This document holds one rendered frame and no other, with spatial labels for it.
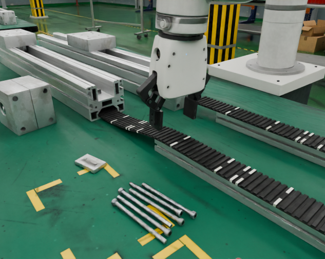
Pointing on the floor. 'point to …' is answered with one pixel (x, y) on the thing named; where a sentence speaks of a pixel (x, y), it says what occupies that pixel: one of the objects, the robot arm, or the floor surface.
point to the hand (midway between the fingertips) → (173, 116)
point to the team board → (119, 22)
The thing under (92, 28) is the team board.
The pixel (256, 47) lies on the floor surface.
